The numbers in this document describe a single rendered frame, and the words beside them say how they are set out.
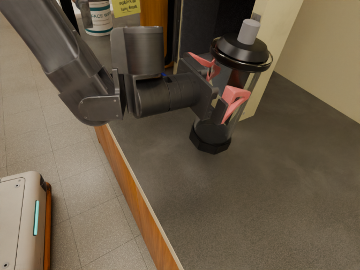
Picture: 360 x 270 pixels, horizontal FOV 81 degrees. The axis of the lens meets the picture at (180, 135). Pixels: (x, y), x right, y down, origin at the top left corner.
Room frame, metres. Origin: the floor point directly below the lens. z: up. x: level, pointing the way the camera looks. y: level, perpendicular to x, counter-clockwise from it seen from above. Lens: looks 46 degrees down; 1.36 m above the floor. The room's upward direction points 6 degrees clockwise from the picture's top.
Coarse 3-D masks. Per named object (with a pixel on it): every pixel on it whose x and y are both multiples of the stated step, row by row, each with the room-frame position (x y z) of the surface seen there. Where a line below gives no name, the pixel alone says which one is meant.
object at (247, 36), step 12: (252, 24) 0.35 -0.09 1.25; (228, 36) 0.37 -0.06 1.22; (240, 36) 0.36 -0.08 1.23; (252, 36) 0.35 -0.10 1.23; (228, 48) 0.33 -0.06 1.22; (240, 48) 0.33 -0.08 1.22; (252, 48) 0.34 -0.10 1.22; (264, 48) 0.34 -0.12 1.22; (252, 60) 0.32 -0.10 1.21; (264, 60) 0.33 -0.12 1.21
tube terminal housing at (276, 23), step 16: (256, 0) 0.48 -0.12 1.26; (272, 0) 0.46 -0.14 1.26; (288, 0) 0.49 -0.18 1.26; (272, 16) 0.47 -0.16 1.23; (288, 16) 0.50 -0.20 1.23; (272, 32) 0.48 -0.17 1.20; (288, 32) 0.52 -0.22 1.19; (272, 48) 0.50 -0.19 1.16; (176, 64) 0.70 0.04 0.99; (272, 64) 0.51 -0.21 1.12; (256, 96) 0.50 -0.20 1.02
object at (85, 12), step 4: (80, 0) 0.53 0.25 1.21; (84, 0) 0.52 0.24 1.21; (80, 4) 0.51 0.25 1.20; (84, 4) 0.51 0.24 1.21; (88, 4) 0.52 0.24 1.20; (80, 8) 0.51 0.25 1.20; (84, 8) 0.51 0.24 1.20; (88, 8) 0.52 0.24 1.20; (80, 12) 0.51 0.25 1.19; (84, 12) 0.51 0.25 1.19; (88, 12) 0.52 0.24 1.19; (84, 16) 0.51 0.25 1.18; (88, 16) 0.52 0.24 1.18; (84, 20) 0.51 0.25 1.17; (88, 20) 0.52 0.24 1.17; (84, 24) 0.51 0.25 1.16; (88, 24) 0.52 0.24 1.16; (92, 24) 0.52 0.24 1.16; (84, 28) 0.51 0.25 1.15
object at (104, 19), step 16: (96, 0) 0.55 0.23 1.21; (112, 0) 0.58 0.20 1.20; (128, 0) 0.60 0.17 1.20; (144, 0) 0.63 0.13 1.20; (160, 0) 0.66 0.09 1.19; (80, 16) 0.52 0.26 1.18; (96, 16) 0.55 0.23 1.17; (112, 16) 0.57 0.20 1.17; (128, 16) 0.60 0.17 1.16; (144, 16) 0.63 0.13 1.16; (160, 16) 0.66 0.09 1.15; (80, 32) 0.52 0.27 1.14; (96, 32) 0.54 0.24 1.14; (96, 48) 0.54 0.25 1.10
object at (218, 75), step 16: (224, 64) 0.32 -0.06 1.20; (240, 64) 0.31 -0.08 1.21; (256, 64) 0.31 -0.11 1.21; (208, 80) 0.35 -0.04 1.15; (224, 80) 0.32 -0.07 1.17; (240, 80) 0.32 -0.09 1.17; (256, 80) 0.33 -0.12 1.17; (240, 96) 0.32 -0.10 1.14; (240, 112) 0.33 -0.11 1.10; (208, 128) 0.32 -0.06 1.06; (224, 128) 0.31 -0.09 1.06
